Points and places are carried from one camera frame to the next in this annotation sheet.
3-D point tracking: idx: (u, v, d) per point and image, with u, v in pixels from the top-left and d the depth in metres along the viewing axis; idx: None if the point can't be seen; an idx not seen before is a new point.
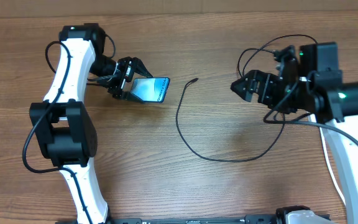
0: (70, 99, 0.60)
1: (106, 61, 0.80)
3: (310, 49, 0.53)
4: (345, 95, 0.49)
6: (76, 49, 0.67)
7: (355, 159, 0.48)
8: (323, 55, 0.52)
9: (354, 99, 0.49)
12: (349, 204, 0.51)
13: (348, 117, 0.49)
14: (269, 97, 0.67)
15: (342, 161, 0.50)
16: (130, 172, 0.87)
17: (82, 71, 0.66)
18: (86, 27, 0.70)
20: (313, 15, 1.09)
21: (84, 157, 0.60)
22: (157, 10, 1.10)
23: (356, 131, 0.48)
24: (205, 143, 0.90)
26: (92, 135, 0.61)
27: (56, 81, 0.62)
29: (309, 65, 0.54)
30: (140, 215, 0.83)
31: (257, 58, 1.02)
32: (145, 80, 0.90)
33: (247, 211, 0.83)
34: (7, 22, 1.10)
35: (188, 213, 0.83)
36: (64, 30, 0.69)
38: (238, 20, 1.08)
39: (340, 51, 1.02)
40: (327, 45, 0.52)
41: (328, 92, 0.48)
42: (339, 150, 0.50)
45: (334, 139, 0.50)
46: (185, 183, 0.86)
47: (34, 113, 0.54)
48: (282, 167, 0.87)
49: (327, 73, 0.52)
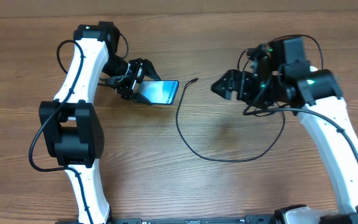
0: (81, 99, 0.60)
1: (119, 62, 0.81)
3: (278, 44, 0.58)
4: (314, 81, 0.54)
6: (89, 49, 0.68)
7: (331, 136, 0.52)
8: (289, 48, 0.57)
9: (322, 83, 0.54)
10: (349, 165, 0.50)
12: (336, 185, 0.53)
13: (319, 100, 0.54)
14: (246, 93, 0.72)
15: (321, 142, 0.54)
16: (130, 172, 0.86)
17: (94, 72, 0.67)
18: (100, 28, 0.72)
20: (312, 16, 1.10)
21: (90, 158, 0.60)
22: (158, 11, 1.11)
23: (328, 111, 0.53)
24: (204, 143, 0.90)
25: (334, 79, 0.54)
26: (99, 137, 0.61)
27: (68, 81, 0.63)
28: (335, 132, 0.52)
29: (279, 59, 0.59)
30: (140, 215, 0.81)
31: None
32: (153, 83, 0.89)
33: (248, 211, 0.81)
34: (8, 23, 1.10)
35: (188, 213, 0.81)
36: (79, 29, 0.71)
38: (238, 20, 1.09)
39: (339, 51, 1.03)
40: (293, 40, 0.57)
41: (298, 83, 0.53)
42: (317, 132, 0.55)
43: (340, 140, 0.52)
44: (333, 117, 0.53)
45: (311, 123, 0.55)
46: (186, 183, 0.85)
47: (43, 111, 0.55)
48: (282, 168, 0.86)
49: (296, 64, 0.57)
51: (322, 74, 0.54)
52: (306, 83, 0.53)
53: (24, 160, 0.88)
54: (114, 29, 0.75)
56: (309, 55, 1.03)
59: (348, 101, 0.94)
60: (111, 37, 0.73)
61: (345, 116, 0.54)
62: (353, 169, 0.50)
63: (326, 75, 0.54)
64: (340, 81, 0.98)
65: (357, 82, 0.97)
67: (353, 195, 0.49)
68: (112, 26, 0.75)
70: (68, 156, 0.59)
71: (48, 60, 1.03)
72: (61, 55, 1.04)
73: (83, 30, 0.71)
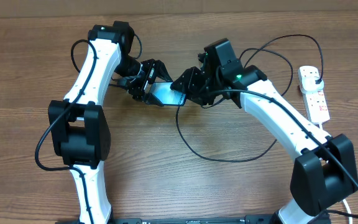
0: (90, 101, 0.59)
1: (132, 63, 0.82)
3: (211, 49, 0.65)
4: (242, 75, 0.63)
6: (102, 50, 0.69)
7: (266, 106, 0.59)
8: (222, 52, 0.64)
9: (250, 76, 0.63)
10: (285, 122, 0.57)
12: (287, 149, 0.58)
13: (250, 87, 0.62)
14: (194, 85, 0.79)
15: (264, 117, 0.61)
16: (130, 172, 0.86)
17: (105, 74, 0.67)
18: (116, 28, 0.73)
20: (312, 16, 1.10)
21: (96, 160, 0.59)
22: (158, 11, 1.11)
23: (260, 89, 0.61)
24: (204, 143, 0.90)
25: (258, 71, 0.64)
26: (106, 139, 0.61)
27: (78, 82, 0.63)
28: (268, 103, 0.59)
29: (214, 61, 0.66)
30: (140, 215, 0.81)
31: (257, 58, 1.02)
32: (165, 84, 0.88)
33: (248, 211, 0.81)
34: (8, 23, 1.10)
35: (188, 213, 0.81)
36: (95, 29, 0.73)
38: (238, 20, 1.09)
39: (339, 51, 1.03)
40: (222, 43, 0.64)
41: (232, 81, 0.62)
42: (257, 109, 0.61)
43: (275, 107, 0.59)
44: (263, 92, 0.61)
45: (249, 104, 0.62)
46: (185, 183, 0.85)
47: (52, 111, 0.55)
48: (283, 167, 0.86)
49: (229, 65, 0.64)
51: (248, 70, 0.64)
52: (236, 79, 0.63)
53: (24, 160, 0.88)
54: (128, 30, 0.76)
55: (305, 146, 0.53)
56: (310, 55, 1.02)
59: (348, 101, 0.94)
60: (125, 39, 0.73)
61: (273, 90, 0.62)
62: (291, 125, 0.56)
63: (251, 70, 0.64)
64: (340, 81, 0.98)
65: (357, 82, 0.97)
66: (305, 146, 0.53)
67: (298, 144, 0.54)
68: (127, 27, 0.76)
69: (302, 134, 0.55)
70: (73, 157, 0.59)
71: (48, 60, 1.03)
72: (60, 55, 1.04)
73: (98, 30, 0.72)
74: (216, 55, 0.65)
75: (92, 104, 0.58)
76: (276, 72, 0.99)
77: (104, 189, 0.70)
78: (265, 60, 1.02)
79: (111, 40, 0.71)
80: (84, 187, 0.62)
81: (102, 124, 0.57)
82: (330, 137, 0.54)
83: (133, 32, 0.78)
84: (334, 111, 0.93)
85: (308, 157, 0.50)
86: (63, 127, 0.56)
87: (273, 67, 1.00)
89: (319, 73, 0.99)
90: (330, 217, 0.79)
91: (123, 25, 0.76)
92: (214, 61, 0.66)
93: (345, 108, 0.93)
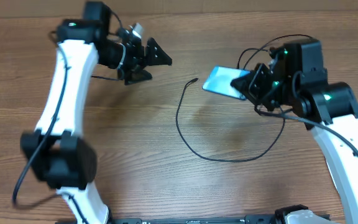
0: (65, 128, 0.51)
1: (113, 46, 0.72)
3: (295, 48, 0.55)
4: (332, 95, 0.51)
6: (74, 57, 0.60)
7: (348, 160, 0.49)
8: (307, 55, 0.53)
9: (339, 98, 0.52)
10: None
12: (348, 211, 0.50)
13: (336, 118, 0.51)
14: (256, 86, 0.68)
15: (335, 165, 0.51)
16: (130, 172, 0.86)
17: (81, 84, 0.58)
18: (88, 23, 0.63)
20: (312, 15, 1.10)
21: (82, 184, 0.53)
22: (158, 11, 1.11)
23: (345, 133, 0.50)
24: (204, 143, 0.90)
25: (351, 96, 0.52)
26: (92, 160, 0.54)
27: (50, 102, 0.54)
28: (351, 155, 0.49)
29: (294, 64, 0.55)
30: (140, 215, 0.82)
31: (257, 58, 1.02)
32: (228, 71, 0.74)
33: (247, 211, 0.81)
34: (7, 23, 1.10)
35: (188, 213, 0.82)
36: (63, 27, 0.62)
38: (238, 19, 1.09)
39: (339, 51, 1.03)
40: (310, 44, 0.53)
41: (314, 96, 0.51)
42: (332, 153, 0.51)
43: (357, 165, 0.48)
44: (348, 139, 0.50)
45: (325, 142, 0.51)
46: (185, 183, 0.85)
47: (24, 145, 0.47)
48: (282, 167, 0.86)
49: (312, 74, 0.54)
51: (335, 85, 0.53)
52: (321, 96, 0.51)
53: (24, 160, 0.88)
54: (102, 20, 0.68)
55: None
56: None
59: None
60: (100, 33, 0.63)
61: None
62: None
63: (339, 86, 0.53)
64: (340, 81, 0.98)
65: (357, 82, 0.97)
66: None
67: None
68: (100, 15, 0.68)
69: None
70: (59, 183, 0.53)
71: (47, 60, 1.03)
72: None
73: (67, 28, 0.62)
74: (300, 55, 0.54)
75: (68, 134, 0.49)
76: None
77: (99, 196, 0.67)
78: (265, 60, 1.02)
79: (84, 39, 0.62)
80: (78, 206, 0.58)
81: (84, 153, 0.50)
82: None
83: (109, 13, 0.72)
84: None
85: None
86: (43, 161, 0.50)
87: None
89: None
90: (330, 217, 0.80)
91: (97, 14, 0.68)
92: (293, 62, 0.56)
93: None
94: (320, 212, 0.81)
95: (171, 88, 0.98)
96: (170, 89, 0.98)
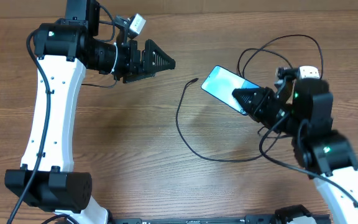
0: (53, 166, 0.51)
1: (104, 46, 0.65)
3: (306, 96, 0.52)
4: (332, 149, 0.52)
6: (56, 77, 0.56)
7: (349, 213, 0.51)
8: (319, 105, 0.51)
9: (340, 154, 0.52)
10: None
12: None
13: (336, 171, 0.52)
14: (261, 109, 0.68)
15: (338, 214, 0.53)
16: (130, 172, 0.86)
17: (67, 109, 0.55)
18: (68, 31, 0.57)
20: (312, 16, 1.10)
21: (78, 210, 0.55)
22: (158, 12, 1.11)
23: (346, 185, 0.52)
24: (204, 143, 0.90)
25: (351, 149, 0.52)
26: (84, 186, 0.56)
27: (35, 133, 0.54)
28: (352, 206, 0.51)
29: (304, 111, 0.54)
30: (140, 215, 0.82)
31: (257, 59, 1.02)
32: (229, 78, 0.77)
33: (247, 211, 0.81)
34: (7, 23, 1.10)
35: (188, 213, 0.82)
36: (40, 33, 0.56)
38: (238, 20, 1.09)
39: (339, 51, 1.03)
40: (323, 96, 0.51)
41: (315, 150, 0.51)
42: (334, 205, 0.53)
43: None
44: (349, 190, 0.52)
45: (327, 191, 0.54)
46: (185, 183, 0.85)
47: (13, 183, 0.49)
48: (282, 168, 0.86)
49: (319, 123, 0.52)
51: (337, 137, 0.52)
52: (324, 153, 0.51)
53: None
54: (87, 21, 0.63)
55: None
56: (309, 55, 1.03)
59: (348, 101, 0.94)
60: (85, 40, 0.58)
61: None
62: None
63: (340, 139, 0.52)
64: (340, 81, 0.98)
65: (357, 82, 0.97)
66: None
67: None
68: (86, 16, 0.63)
69: None
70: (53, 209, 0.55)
71: None
72: None
73: (45, 38, 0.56)
74: (310, 106, 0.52)
75: (56, 170, 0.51)
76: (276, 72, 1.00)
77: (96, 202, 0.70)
78: (265, 60, 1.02)
79: (66, 52, 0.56)
80: (74, 219, 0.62)
81: (73, 189, 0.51)
82: None
83: (96, 8, 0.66)
84: (333, 111, 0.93)
85: None
86: (32, 198, 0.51)
87: (273, 68, 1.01)
89: (319, 73, 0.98)
90: (330, 217, 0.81)
91: (81, 14, 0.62)
92: (304, 107, 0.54)
93: (345, 109, 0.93)
94: (321, 212, 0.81)
95: (171, 88, 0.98)
96: (170, 89, 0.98)
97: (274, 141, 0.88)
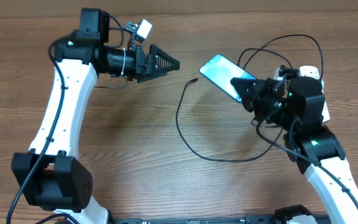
0: (60, 150, 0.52)
1: (112, 51, 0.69)
3: (299, 98, 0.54)
4: (319, 141, 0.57)
6: (71, 77, 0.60)
7: (338, 197, 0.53)
8: (310, 106, 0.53)
9: (325, 145, 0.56)
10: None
12: None
13: (324, 161, 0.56)
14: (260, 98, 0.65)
15: (329, 202, 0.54)
16: (130, 172, 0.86)
17: (77, 106, 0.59)
18: (86, 43, 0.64)
20: (312, 16, 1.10)
21: (76, 208, 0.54)
22: (158, 12, 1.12)
23: (333, 172, 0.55)
24: (204, 143, 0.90)
25: (337, 143, 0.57)
26: (86, 184, 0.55)
27: (45, 122, 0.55)
28: (340, 191, 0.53)
29: (298, 109, 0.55)
30: (140, 215, 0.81)
31: (257, 59, 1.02)
32: (228, 65, 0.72)
33: (247, 211, 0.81)
34: (7, 23, 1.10)
35: (188, 213, 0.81)
36: (60, 44, 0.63)
38: (238, 20, 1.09)
39: (339, 51, 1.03)
40: (315, 97, 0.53)
41: (304, 145, 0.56)
42: (325, 192, 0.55)
43: (347, 200, 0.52)
44: (337, 176, 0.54)
45: (316, 181, 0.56)
46: (185, 183, 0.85)
47: (18, 167, 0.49)
48: (282, 167, 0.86)
49: (309, 119, 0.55)
51: (324, 134, 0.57)
52: (311, 144, 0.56)
53: None
54: (99, 32, 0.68)
55: None
56: (309, 55, 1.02)
59: (348, 101, 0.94)
60: (99, 52, 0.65)
61: (349, 175, 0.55)
62: None
63: (327, 135, 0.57)
64: (340, 81, 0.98)
65: (357, 82, 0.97)
66: None
67: None
68: (98, 28, 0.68)
69: None
70: (51, 206, 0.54)
71: (47, 60, 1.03)
72: None
73: (64, 46, 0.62)
74: (302, 106, 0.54)
75: (63, 155, 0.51)
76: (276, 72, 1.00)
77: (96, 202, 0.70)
78: (265, 60, 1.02)
79: (82, 58, 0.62)
80: (75, 219, 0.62)
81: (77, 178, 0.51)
82: None
83: (106, 19, 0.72)
84: (334, 111, 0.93)
85: None
86: (34, 186, 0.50)
87: (273, 68, 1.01)
89: (319, 73, 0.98)
90: None
91: (94, 25, 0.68)
92: (296, 106, 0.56)
93: (345, 108, 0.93)
94: (321, 212, 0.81)
95: (171, 88, 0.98)
96: (170, 90, 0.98)
97: (278, 134, 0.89)
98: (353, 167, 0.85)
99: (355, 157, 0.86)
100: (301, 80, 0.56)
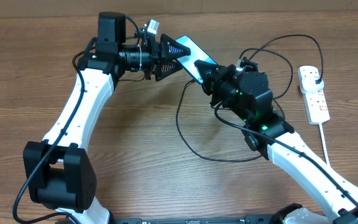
0: (72, 142, 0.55)
1: (130, 51, 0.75)
3: (249, 96, 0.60)
4: (267, 126, 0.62)
6: (91, 82, 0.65)
7: (298, 163, 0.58)
8: (260, 103, 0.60)
9: (275, 129, 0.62)
10: (318, 180, 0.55)
12: (320, 205, 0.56)
13: (279, 138, 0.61)
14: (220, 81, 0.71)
15: (293, 171, 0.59)
16: (130, 172, 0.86)
17: (92, 109, 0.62)
18: (108, 58, 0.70)
20: (312, 16, 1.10)
21: (78, 208, 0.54)
22: (158, 12, 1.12)
23: (289, 142, 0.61)
24: (204, 143, 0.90)
25: (285, 124, 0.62)
26: (91, 185, 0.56)
27: (61, 119, 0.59)
28: (298, 157, 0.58)
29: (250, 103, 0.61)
30: (140, 215, 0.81)
31: (257, 59, 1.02)
32: (192, 46, 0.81)
33: (247, 211, 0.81)
34: (8, 23, 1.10)
35: (188, 213, 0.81)
36: (86, 58, 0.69)
38: (238, 20, 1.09)
39: (339, 51, 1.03)
40: (263, 94, 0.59)
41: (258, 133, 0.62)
42: (287, 164, 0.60)
43: (305, 162, 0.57)
44: (293, 145, 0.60)
45: (277, 158, 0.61)
46: (185, 183, 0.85)
47: (29, 154, 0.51)
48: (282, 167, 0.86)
49: (260, 111, 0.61)
51: (275, 119, 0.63)
52: (263, 130, 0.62)
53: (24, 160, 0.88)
54: (117, 42, 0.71)
55: (342, 206, 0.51)
56: (309, 55, 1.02)
59: (348, 101, 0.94)
60: (119, 68, 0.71)
61: (302, 143, 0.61)
62: (324, 183, 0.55)
63: (277, 120, 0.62)
64: (340, 81, 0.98)
65: None
66: (342, 206, 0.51)
67: (334, 203, 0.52)
68: (115, 37, 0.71)
69: (337, 193, 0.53)
70: (53, 205, 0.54)
71: (47, 60, 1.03)
72: (61, 55, 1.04)
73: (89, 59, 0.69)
74: (254, 102, 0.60)
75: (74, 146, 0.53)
76: (276, 71, 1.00)
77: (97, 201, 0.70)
78: (265, 60, 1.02)
79: (102, 68, 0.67)
80: (76, 219, 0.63)
81: (84, 173, 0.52)
82: None
83: (122, 23, 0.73)
84: (334, 111, 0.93)
85: (347, 219, 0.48)
86: (40, 178, 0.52)
87: (273, 67, 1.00)
89: (319, 73, 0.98)
90: None
91: (111, 35, 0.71)
92: (248, 102, 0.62)
93: (345, 108, 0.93)
94: (322, 211, 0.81)
95: (171, 88, 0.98)
96: (170, 90, 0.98)
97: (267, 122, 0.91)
98: (354, 167, 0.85)
99: (355, 157, 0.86)
100: (248, 79, 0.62)
